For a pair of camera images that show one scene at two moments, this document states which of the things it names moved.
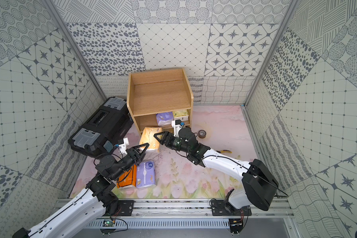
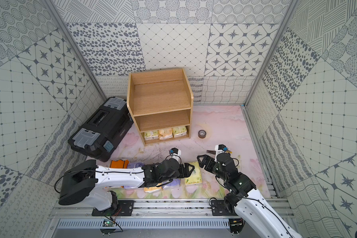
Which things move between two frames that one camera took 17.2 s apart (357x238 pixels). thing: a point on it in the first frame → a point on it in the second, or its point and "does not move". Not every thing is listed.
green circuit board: [107, 222] does not move
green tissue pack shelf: [182, 114] → [195, 176]
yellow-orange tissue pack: [147, 137] → [152, 189]
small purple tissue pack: [164, 118] → [176, 182]
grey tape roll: [202, 134] does not move
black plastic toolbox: [104, 129] does not move
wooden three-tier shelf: [150, 91] does not move
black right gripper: [164, 138] → [210, 161]
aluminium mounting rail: [194, 208] does not move
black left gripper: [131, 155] → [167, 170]
